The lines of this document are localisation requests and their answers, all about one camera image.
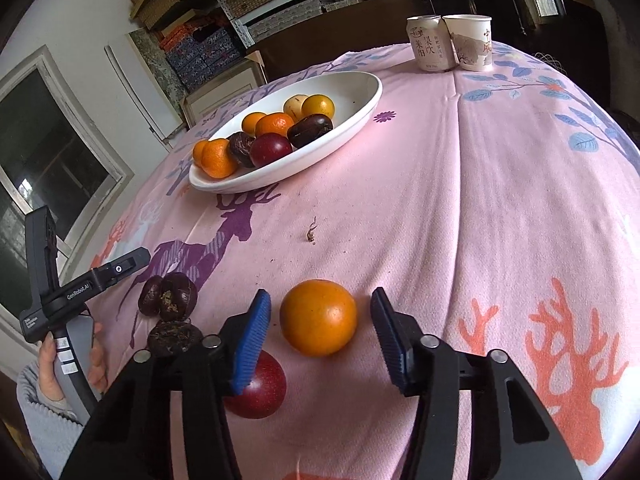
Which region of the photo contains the smooth yellow-orange citrus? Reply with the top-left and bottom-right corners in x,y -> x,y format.
279,279 -> 359,358

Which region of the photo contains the white framed window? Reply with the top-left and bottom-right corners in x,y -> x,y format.
0,45 -> 136,281

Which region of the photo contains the dark water chestnut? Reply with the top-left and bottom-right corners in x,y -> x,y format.
147,321 -> 204,359
137,275 -> 163,317
159,272 -> 199,322

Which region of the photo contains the metal shelving rack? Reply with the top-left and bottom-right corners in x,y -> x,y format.
192,0 -> 591,51

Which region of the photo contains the greenish yellow citrus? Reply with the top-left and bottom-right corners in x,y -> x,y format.
301,94 -> 335,118

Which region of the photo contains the marble slab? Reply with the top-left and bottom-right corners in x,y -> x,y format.
129,29 -> 188,111

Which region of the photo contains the person's left forearm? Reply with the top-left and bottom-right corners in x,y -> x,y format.
15,360 -> 96,480

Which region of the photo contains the dark wrinkled fruit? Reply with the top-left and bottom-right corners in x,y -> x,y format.
227,131 -> 258,168

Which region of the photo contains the pink printed tablecloth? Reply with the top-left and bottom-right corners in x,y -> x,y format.
87,42 -> 640,480

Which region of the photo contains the person's left hand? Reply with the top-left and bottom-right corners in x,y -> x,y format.
35,322 -> 109,414

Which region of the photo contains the brown wooden cabinet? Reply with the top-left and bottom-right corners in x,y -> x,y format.
245,10 -> 426,83

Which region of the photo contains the stack of blue patterned boxes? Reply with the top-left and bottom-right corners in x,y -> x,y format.
162,22 -> 246,92

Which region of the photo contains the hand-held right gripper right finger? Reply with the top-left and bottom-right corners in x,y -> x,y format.
370,287 -> 583,480

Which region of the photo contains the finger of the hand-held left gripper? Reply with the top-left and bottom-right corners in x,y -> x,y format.
92,247 -> 152,287

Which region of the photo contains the mandarin orange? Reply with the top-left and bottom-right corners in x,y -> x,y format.
201,139 -> 239,180
255,113 -> 296,138

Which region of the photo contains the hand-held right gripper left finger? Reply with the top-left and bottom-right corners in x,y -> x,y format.
75,288 -> 273,480

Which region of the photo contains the white oval plate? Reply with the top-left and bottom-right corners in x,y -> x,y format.
187,71 -> 384,195

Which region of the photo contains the white paper cup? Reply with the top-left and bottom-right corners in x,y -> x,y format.
442,14 -> 493,72

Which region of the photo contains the dark elongated fruit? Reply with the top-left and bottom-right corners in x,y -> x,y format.
287,114 -> 334,149

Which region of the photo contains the red plum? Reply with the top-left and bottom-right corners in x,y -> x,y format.
222,349 -> 288,420
249,133 -> 294,169

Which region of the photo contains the white drink can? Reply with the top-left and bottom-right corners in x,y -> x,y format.
406,14 -> 457,73

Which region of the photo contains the white board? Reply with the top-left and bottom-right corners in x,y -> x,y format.
104,42 -> 173,148

